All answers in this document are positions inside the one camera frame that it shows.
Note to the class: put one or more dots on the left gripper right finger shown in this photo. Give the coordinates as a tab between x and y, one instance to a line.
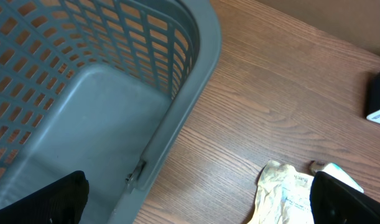
334	202

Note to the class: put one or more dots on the grey plastic mesh basket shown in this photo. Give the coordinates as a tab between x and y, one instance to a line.
99	86

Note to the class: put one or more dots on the clear bag beige contents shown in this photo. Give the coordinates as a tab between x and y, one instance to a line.
282	196

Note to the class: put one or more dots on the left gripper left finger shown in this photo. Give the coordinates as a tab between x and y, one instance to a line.
61	202

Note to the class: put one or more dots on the cardboard box at back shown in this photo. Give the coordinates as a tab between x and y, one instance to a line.
355	21

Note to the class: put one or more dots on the teal white tissue pack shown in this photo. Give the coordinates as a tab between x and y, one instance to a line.
336	172

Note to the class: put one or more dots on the white barcode scanner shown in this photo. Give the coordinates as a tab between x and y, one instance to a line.
373	100

